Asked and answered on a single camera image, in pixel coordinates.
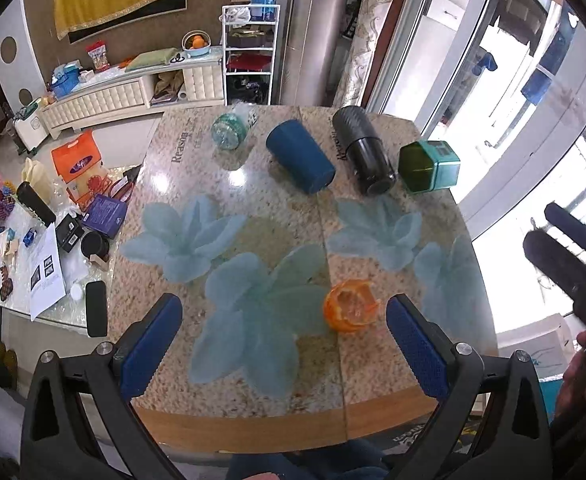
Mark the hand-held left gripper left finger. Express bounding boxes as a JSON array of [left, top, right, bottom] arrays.
[[20, 292, 184, 480]]

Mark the black television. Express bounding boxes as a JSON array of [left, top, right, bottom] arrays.
[[67, 0, 188, 46]]

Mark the orange gift bag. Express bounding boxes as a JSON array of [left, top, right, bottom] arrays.
[[51, 130, 111, 201]]

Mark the dark blue flat box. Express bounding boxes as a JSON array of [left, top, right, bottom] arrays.
[[82, 193, 129, 240]]

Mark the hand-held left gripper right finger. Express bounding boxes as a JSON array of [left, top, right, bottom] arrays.
[[385, 294, 554, 480]]

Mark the red snack bag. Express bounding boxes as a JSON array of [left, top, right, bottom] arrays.
[[86, 42, 111, 72]]

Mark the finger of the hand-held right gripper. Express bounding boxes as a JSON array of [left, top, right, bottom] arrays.
[[522, 232, 586, 312], [545, 203, 586, 286]]

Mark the red cloth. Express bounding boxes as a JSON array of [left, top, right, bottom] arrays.
[[226, 54, 273, 74]]

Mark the person's right hand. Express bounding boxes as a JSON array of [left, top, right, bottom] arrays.
[[555, 330, 586, 428]]

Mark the black cylindrical cup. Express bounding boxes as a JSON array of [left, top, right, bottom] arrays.
[[332, 106, 398, 197]]

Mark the dark blue cup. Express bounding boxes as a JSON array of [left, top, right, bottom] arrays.
[[265, 119, 337, 195]]

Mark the patterned curtain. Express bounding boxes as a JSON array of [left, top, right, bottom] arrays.
[[332, 0, 408, 110]]

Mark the white wire shelf rack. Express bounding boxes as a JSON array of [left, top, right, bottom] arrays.
[[221, 3, 280, 107]]

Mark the white printed paper sheet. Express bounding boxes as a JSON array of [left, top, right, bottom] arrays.
[[27, 222, 67, 322]]

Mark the bowl of oranges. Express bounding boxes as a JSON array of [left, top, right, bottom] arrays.
[[182, 30, 211, 59]]

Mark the white cardboard box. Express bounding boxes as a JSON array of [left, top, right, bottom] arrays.
[[495, 312, 581, 378]]

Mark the small black box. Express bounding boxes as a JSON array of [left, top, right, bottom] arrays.
[[54, 214, 86, 254]]

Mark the glass coffee table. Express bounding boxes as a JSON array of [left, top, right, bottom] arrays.
[[0, 160, 146, 333]]

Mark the clear plastic bottle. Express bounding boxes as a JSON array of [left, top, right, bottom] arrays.
[[211, 111, 248, 151]]

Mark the standing air conditioner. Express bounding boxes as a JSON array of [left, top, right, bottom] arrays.
[[279, 0, 359, 107]]

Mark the green hexagonal tin box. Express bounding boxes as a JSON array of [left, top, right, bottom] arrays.
[[398, 140, 461, 195]]

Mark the white air purifier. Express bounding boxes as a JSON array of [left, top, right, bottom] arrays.
[[12, 100, 49, 156]]

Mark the orange peel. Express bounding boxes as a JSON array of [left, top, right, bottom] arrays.
[[322, 280, 380, 334]]

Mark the pale yellow cloth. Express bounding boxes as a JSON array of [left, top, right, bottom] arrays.
[[20, 157, 54, 202]]

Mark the blue plastic basket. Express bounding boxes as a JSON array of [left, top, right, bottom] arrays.
[[49, 62, 81, 100]]

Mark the black mug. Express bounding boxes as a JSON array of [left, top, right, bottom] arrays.
[[80, 231, 111, 261]]

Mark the white TV cabinet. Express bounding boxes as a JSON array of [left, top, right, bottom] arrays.
[[40, 46, 225, 140]]

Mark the green cushion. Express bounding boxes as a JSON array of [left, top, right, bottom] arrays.
[[124, 47, 180, 72]]

